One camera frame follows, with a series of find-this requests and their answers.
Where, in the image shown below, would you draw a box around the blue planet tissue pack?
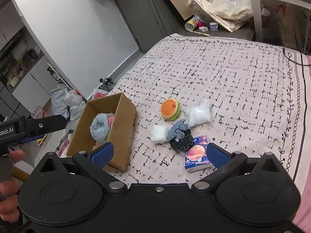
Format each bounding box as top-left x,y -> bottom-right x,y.
184,135 -> 212,173

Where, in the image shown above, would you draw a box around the black knitted pouch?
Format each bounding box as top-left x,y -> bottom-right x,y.
170,129 -> 194,152

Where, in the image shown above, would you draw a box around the grey knitted cloth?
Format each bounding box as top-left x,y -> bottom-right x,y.
167,119 -> 189,142

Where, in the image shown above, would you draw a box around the person's left hand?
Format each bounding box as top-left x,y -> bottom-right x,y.
0,150 -> 25,223

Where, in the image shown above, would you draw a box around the grey pink plush toy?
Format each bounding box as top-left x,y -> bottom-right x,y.
90,113 -> 114,144

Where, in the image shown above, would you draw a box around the brown cardboard box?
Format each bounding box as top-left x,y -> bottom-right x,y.
66,93 -> 137,171

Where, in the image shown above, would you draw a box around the white storage cabinet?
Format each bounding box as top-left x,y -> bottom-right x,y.
1,0 -> 65,120

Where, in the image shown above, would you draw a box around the large white stuffing bag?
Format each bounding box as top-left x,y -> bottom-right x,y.
184,99 -> 212,128

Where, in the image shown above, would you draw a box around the grey white garbage bags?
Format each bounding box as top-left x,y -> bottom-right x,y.
51,84 -> 86,122

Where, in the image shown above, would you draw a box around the white black patterned bedspread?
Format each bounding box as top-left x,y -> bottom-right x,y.
106,36 -> 308,189

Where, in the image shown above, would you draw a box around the red white plastic bag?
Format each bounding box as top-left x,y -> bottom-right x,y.
92,88 -> 109,99

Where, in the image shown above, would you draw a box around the small white stuffing bag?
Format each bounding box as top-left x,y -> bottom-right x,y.
150,125 -> 168,144

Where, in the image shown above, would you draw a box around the orange hamburger plush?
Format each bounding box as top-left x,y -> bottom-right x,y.
160,98 -> 180,120

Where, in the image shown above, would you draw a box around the black white sneakers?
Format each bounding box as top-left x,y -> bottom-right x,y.
98,77 -> 115,92

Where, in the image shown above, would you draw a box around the pink bed sheet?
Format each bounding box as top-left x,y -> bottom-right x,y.
293,67 -> 310,232

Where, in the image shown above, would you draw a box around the small purple box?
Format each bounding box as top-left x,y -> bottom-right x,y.
209,22 -> 218,32

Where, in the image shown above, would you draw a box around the white yellow cylinder can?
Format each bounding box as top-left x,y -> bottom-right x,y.
184,14 -> 204,31

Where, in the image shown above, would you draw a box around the clear plastic bag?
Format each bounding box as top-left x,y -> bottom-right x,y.
208,0 -> 253,21

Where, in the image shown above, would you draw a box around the dark grey wardrobe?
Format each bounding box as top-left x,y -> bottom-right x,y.
114,0 -> 182,53

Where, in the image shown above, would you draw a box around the beige patterned tote bag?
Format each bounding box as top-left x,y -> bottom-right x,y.
187,0 -> 253,33

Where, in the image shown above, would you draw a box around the white desk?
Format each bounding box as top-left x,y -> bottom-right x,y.
250,0 -> 310,54

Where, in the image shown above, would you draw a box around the black cable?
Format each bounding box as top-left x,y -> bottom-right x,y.
281,47 -> 311,66

